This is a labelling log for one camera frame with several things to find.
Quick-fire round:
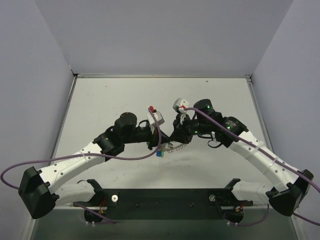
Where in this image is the large metal keyring with loops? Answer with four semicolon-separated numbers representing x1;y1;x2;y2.
159;141;187;153

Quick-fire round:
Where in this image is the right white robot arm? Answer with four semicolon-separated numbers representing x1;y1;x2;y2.
170;98;314;217

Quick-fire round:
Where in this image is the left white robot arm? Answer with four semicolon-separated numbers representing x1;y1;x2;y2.
18;111;168;219

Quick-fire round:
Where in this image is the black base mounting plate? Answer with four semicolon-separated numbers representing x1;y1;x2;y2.
80;188;253;221

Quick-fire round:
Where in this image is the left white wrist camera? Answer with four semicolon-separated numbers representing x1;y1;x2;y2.
147;106;165;134

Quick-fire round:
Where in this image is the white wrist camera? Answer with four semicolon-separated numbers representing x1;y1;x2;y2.
172;98;190;124
147;106;165;134

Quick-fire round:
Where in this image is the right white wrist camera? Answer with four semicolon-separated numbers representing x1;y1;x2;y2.
172;98;190;124

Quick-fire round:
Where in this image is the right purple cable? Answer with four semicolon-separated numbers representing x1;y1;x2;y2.
183;106;320;227

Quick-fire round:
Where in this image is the purple cable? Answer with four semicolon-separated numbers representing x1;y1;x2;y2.
183;106;320;227
1;106;162;225

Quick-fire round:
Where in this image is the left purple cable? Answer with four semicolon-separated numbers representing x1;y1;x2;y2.
1;106;162;225

